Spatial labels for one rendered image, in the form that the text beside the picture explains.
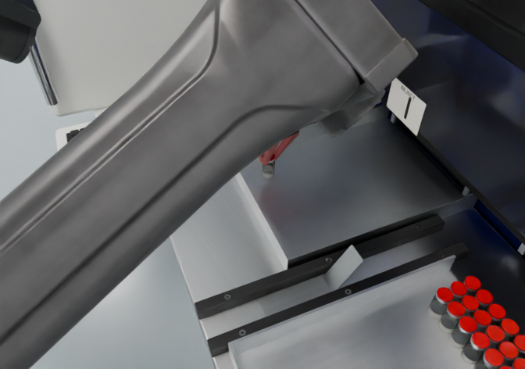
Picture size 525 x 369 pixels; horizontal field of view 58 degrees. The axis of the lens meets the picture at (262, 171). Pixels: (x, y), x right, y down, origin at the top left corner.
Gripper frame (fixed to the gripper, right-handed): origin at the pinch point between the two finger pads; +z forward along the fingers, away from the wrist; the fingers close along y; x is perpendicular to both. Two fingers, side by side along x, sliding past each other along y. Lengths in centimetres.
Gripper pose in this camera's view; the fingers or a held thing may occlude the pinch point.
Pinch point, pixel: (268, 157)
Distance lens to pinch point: 80.8
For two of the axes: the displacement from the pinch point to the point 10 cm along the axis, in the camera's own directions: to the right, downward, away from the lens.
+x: -6.3, -5.8, 5.2
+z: -0.7, 7.1, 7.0
